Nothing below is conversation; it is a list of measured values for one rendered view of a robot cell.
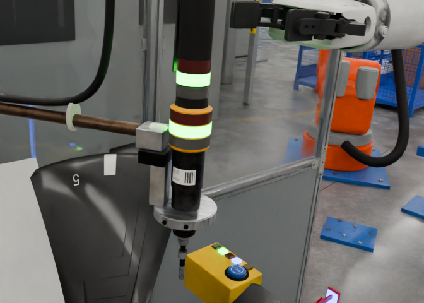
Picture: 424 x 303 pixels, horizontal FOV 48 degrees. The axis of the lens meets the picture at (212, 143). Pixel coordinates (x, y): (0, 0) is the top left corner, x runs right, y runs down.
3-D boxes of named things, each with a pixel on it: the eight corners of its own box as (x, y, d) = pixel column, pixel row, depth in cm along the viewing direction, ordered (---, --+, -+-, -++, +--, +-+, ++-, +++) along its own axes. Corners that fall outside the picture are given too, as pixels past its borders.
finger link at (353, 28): (382, 36, 52) (347, 36, 49) (331, 26, 58) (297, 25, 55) (384, 25, 52) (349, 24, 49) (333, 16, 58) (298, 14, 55)
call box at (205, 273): (183, 290, 115) (185, 253, 111) (214, 276, 121) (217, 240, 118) (226, 329, 104) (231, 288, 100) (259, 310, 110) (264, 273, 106)
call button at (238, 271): (224, 274, 106) (224, 267, 106) (236, 267, 109) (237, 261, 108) (236, 283, 103) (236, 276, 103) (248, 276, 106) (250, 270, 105)
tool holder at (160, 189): (125, 219, 51) (127, 134, 47) (150, 192, 57) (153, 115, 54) (206, 237, 49) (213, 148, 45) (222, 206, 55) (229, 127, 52)
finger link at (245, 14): (272, 28, 59) (233, 29, 54) (254, 24, 61) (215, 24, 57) (276, 2, 58) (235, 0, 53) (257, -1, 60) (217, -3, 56)
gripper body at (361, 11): (380, 55, 60) (325, 60, 53) (316, 41, 67) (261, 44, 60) (393, -6, 57) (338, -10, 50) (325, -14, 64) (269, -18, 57)
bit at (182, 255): (175, 277, 56) (176, 239, 54) (182, 274, 56) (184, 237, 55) (180, 282, 55) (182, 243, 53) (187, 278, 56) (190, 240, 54)
